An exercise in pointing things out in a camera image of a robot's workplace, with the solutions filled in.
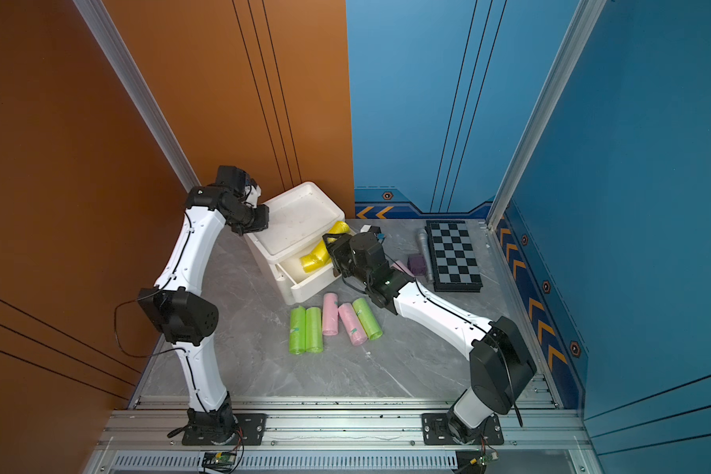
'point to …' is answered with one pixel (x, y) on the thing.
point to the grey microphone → (423, 237)
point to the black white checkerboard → (453, 264)
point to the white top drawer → (296, 284)
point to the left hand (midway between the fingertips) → (269, 220)
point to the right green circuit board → (485, 457)
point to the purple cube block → (417, 264)
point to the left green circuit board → (219, 461)
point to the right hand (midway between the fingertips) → (322, 239)
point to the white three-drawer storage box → (297, 220)
